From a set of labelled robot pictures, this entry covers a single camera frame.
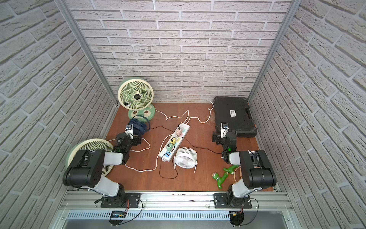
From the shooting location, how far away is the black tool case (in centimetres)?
97

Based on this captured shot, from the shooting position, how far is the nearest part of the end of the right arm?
2.36 ft

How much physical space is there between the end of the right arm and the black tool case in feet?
0.36
